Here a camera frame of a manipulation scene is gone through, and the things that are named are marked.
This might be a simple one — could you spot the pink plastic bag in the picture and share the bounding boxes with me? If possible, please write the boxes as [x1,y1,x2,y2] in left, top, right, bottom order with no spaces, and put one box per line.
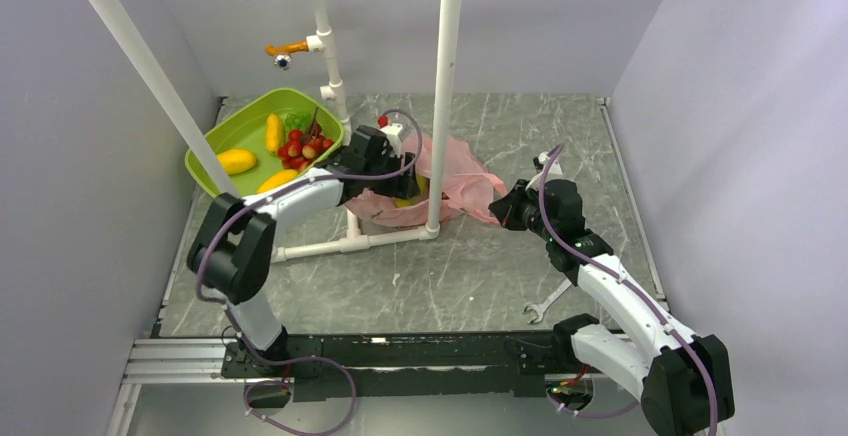
[346,137,507,228]

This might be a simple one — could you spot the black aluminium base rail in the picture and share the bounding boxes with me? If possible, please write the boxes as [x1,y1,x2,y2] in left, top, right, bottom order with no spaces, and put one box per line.
[125,327,585,410]

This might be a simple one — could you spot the red fake cherry bunch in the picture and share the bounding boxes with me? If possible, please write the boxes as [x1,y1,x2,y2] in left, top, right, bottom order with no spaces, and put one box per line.
[277,108,335,172]

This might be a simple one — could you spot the silver wrench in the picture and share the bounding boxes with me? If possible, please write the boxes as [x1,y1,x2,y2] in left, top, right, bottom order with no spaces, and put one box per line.
[523,279,572,325]

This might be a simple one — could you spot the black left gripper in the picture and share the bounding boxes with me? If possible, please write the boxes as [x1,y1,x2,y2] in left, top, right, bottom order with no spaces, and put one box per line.
[365,149,420,201]

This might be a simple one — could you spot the green plastic basin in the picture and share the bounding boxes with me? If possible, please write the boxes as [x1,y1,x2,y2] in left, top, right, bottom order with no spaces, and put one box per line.
[205,88,347,196]

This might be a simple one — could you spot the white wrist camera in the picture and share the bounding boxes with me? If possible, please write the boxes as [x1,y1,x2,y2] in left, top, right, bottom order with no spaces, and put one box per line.
[377,115,406,156]
[528,152,565,190]

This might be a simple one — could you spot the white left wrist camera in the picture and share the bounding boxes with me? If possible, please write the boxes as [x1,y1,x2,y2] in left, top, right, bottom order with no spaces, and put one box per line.
[377,115,406,156]

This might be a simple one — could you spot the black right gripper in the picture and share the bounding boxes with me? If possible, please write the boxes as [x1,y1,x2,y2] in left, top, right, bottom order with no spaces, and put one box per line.
[489,179,557,242]

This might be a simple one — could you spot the white PVC pipe frame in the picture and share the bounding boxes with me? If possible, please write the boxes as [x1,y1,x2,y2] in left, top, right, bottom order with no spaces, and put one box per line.
[88,0,462,262]

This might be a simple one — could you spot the yellow fake corn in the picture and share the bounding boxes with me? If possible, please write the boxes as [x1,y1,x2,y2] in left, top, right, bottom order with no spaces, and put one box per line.
[265,113,286,155]

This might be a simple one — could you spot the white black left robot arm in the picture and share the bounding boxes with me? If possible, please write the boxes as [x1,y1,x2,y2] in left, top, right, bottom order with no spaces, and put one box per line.
[187,125,423,376]

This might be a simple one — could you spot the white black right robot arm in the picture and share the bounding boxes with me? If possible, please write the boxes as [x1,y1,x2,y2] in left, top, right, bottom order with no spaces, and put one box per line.
[489,179,735,435]

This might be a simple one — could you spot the orange plastic faucet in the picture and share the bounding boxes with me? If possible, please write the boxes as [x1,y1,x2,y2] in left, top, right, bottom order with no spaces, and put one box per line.
[264,40,310,71]

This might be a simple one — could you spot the yellow fake fruit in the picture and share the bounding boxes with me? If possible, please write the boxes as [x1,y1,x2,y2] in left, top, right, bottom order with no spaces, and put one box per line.
[217,148,258,176]

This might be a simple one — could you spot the green fake pear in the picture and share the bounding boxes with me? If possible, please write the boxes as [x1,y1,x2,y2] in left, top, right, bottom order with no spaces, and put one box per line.
[393,195,427,208]

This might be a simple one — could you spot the orange fake fruit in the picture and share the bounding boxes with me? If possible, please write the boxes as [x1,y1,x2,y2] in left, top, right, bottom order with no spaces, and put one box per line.
[256,169,299,194]

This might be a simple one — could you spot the green fake grapes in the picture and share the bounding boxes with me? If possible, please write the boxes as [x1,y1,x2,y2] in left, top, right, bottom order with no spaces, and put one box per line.
[283,111,313,133]

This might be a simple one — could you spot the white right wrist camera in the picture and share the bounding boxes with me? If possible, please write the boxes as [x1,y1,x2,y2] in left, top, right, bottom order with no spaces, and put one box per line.
[528,152,565,190]

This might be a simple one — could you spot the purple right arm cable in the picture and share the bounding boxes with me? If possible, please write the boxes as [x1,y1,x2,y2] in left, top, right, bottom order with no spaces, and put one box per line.
[536,143,720,436]

